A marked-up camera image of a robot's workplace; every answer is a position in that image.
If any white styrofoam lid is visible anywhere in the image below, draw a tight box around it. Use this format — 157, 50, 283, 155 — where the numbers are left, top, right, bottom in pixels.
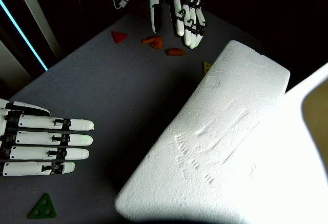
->
114, 39, 292, 224

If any orange toy chicken wing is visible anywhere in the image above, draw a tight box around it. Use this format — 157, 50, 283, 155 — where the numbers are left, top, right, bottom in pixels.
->
141, 35, 165, 49

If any brown toy chicken piece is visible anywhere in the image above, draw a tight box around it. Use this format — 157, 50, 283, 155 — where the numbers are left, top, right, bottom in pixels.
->
165, 47, 187, 57

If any red triangle block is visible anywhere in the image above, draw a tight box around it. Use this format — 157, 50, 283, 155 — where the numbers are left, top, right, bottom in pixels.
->
111, 31, 128, 45

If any grey table cloth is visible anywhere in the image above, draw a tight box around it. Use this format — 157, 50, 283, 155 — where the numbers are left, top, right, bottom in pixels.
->
0, 10, 264, 224

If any white curved shell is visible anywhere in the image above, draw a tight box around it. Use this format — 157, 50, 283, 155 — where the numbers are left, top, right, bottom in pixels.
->
283, 62, 328, 224

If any cyan light strip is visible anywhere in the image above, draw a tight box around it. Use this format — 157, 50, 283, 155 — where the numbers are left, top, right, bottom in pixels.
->
0, 0, 49, 71

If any green triangle block with holes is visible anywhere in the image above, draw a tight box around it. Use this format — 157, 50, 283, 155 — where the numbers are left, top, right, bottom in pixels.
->
27, 192, 57, 219

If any white post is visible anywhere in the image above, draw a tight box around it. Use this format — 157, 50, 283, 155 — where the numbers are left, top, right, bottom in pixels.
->
12, 0, 62, 58

